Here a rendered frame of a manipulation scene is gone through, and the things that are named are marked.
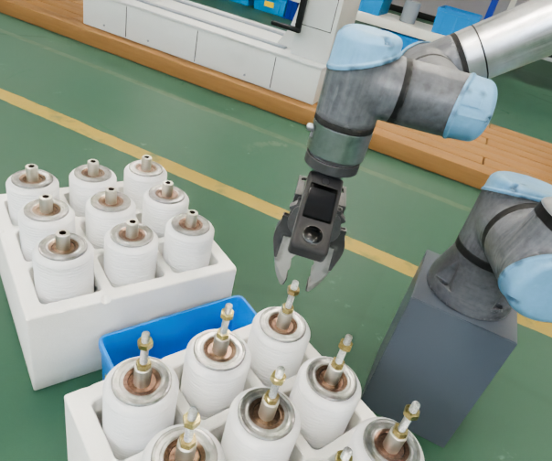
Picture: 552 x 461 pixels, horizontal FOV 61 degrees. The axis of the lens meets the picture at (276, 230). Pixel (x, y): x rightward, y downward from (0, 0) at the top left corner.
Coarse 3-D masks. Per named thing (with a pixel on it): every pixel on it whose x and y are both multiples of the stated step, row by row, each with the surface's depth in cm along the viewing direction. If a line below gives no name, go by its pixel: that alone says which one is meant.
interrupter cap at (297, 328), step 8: (264, 312) 75; (272, 312) 76; (264, 320) 74; (272, 320) 75; (296, 320) 75; (264, 328) 72; (272, 328) 73; (288, 328) 74; (296, 328) 74; (304, 328) 74; (272, 336) 71; (280, 336) 72; (288, 336) 72; (296, 336) 72
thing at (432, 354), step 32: (416, 288) 82; (416, 320) 81; (448, 320) 78; (480, 320) 78; (512, 320) 80; (384, 352) 87; (416, 352) 84; (448, 352) 81; (480, 352) 78; (384, 384) 90; (416, 384) 87; (448, 384) 84; (480, 384) 81; (384, 416) 94; (448, 416) 87
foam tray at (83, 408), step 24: (240, 336) 80; (168, 360) 73; (96, 384) 67; (288, 384) 74; (72, 408) 63; (96, 408) 66; (360, 408) 73; (72, 432) 64; (96, 432) 61; (216, 432) 66; (72, 456) 68; (96, 456) 58; (312, 456) 64
